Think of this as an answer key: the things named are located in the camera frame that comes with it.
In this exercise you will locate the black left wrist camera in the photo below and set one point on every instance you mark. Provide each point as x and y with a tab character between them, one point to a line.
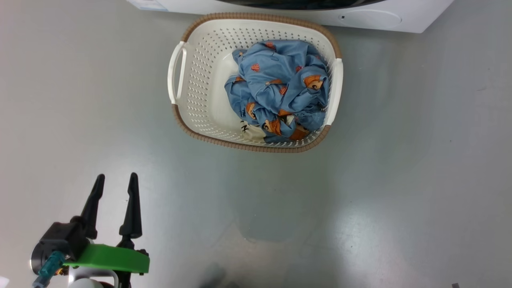
60	240

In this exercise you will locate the cream garment with black print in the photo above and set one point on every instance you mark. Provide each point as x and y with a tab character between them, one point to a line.
252	132

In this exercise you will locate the cream perforated laundry basket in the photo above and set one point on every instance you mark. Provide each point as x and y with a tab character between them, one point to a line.
200	80

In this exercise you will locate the round white filter cover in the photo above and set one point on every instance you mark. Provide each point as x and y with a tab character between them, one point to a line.
372	19

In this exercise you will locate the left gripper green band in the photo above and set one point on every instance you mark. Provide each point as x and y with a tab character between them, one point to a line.
112	259

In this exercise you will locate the blue white energy label sticker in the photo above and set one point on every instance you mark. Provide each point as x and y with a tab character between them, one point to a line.
148	4

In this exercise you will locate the blue bear-print garment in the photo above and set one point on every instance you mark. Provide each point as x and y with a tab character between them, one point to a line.
280	72

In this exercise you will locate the white front-load washing machine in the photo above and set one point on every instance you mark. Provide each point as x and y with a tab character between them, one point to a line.
420	16

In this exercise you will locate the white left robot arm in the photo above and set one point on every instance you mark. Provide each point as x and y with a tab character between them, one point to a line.
86	283

